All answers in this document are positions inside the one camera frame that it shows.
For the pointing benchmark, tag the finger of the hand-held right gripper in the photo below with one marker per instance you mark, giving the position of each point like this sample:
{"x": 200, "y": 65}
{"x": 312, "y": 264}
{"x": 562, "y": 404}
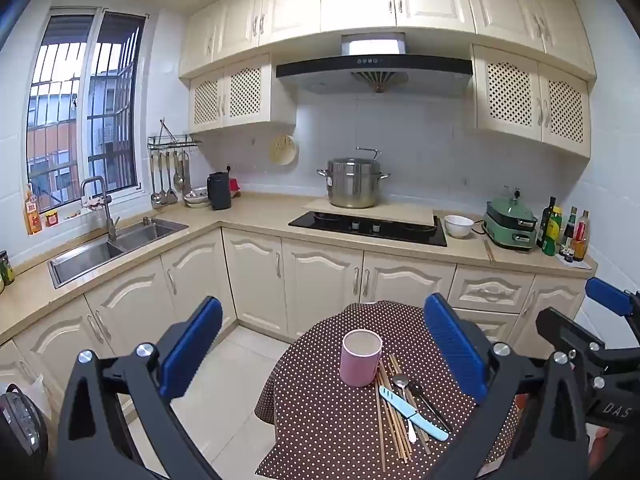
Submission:
{"x": 565, "y": 330}
{"x": 607, "y": 296}

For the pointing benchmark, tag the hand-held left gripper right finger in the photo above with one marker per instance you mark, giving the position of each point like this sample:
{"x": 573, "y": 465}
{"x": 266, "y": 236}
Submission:
{"x": 452, "y": 345}

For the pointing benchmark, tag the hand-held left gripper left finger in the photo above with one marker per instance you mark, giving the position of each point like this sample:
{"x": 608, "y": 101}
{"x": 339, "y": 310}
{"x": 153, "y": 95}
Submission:
{"x": 192, "y": 345}

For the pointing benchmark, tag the metal spoon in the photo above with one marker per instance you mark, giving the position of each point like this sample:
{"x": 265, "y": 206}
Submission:
{"x": 400, "y": 382}

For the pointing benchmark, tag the light blue knife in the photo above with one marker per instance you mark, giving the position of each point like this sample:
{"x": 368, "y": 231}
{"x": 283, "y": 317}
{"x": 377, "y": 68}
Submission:
{"x": 425, "y": 427}

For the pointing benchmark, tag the pink cup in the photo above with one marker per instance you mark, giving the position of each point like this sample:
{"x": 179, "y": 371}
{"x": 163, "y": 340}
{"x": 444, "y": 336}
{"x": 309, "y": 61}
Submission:
{"x": 360, "y": 365}

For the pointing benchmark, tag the bunch of wooden chopsticks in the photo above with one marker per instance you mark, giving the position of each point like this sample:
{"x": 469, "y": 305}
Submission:
{"x": 400, "y": 440}

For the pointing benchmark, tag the white tray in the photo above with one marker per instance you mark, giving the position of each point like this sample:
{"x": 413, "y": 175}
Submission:
{"x": 580, "y": 265}

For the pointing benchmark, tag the orange packet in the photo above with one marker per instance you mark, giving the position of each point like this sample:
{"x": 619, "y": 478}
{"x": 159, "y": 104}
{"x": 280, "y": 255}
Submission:
{"x": 597, "y": 450}

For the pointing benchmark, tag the red label sauce bottle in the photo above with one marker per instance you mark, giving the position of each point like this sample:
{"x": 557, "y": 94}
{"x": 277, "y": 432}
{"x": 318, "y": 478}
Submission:
{"x": 581, "y": 240}

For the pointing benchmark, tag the dark sauce bottle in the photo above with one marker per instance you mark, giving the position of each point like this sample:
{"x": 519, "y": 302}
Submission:
{"x": 569, "y": 230}

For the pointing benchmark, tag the green bottle yellow label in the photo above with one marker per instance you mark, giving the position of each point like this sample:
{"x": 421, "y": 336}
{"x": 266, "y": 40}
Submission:
{"x": 552, "y": 235}

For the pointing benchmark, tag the cream lower cabinets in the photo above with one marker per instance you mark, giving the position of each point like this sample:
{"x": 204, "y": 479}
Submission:
{"x": 250, "y": 280}

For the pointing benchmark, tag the cream cabinets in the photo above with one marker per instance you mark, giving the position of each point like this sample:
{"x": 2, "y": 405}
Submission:
{"x": 350, "y": 0}
{"x": 250, "y": 280}

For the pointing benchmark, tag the dark green glass bottle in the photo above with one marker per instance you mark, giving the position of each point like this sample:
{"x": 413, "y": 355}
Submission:
{"x": 546, "y": 225}

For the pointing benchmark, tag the thin wooden chopstick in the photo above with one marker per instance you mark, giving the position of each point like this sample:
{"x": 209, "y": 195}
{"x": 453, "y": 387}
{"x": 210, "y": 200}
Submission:
{"x": 487, "y": 251}
{"x": 490, "y": 251}

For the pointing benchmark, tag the green electric cooker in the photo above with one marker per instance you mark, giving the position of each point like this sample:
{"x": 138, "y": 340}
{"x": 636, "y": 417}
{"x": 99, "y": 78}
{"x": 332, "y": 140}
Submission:
{"x": 510, "y": 230}

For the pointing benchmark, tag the white bowl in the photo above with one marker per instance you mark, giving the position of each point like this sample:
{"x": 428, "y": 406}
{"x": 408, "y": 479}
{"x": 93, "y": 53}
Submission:
{"x": 457, "y": 230}

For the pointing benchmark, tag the stainless steel sink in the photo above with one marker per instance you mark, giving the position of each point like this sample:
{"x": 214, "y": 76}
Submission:
{"x": 85, "y": 260}

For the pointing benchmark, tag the stacked white dishes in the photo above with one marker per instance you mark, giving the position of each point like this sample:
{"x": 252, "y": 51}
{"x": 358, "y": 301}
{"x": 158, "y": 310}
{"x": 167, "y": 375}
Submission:
{"x": 196, "y": 200}

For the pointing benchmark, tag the brown polka dot tablecloth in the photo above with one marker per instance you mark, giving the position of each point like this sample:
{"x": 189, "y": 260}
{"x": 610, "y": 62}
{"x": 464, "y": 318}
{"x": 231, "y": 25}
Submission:
{"x": 325, "y": 420}

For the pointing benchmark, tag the metal cooking utensil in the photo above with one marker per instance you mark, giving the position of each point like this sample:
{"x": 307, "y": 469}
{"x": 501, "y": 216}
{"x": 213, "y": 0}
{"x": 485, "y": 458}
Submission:
{"x": 171, "y": 195}
{"x": 178, "y": 180}
{"x": 155, "y": 200}
{"x": 186, "y": 180}
{"x": 163, "y": 195}

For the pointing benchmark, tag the metal faucet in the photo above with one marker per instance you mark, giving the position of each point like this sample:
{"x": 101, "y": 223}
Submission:
{"x": 109, "y": 220}

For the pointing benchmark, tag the black electric kettle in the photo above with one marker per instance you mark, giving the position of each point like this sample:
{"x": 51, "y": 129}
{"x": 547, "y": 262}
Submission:
{"x": 219, "y": 192}

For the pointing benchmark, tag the clear plastic bag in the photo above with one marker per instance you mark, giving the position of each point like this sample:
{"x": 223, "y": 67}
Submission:
{"x": 40, "y": 390}

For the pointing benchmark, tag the red container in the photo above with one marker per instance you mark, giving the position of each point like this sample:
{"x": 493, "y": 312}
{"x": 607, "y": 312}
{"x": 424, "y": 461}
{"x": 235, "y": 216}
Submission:
{"x": 235, "y": 187}

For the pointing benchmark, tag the black glass cooktop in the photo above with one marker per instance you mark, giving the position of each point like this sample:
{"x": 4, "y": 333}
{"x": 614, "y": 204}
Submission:
{"x": 325, "y": 222}

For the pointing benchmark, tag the stainless steel steamer pot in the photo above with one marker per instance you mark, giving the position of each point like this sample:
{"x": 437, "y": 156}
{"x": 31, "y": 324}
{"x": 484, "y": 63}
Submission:
{"x": 352, "y": 185}

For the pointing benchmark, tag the small red jar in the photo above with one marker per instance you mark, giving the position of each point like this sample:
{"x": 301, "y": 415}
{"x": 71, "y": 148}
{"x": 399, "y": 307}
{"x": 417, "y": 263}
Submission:
{"x": 52, "y": 218}

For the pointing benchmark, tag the green label jar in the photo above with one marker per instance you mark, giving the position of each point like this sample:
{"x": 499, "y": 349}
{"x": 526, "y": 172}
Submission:
{"x": 7, "y": 270}

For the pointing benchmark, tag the orange bottle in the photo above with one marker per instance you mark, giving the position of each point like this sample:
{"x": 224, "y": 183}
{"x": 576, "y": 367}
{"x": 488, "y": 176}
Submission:
{"x": 33, "y": 215}

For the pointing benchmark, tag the round bamboo board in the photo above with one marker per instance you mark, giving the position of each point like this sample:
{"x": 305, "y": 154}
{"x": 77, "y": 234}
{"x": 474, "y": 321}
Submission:
{"x": 282, "y": 150}

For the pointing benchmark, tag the cream lattice door cabinet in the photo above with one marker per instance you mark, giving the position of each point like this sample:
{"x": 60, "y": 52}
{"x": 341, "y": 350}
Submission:
{"x": 245, "y": 92}
{"x": 505, "y": 95}

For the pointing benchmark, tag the kitchen window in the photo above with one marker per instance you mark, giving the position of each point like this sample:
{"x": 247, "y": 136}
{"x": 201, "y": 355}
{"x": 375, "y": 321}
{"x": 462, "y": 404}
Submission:
{"x": 60, "y": 110}

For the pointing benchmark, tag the range hood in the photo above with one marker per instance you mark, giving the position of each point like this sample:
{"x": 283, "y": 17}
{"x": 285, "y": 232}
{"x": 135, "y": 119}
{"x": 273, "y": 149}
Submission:
{"x": 325, "y": 77}

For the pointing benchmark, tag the cream upper cabinets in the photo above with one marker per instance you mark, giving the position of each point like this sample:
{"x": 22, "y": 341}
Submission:
{"x": 350, "y": 0}

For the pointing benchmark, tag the wall utensil rack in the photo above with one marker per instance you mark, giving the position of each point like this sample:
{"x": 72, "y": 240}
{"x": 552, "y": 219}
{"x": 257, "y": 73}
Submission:
{"x": 170, "y": 141}

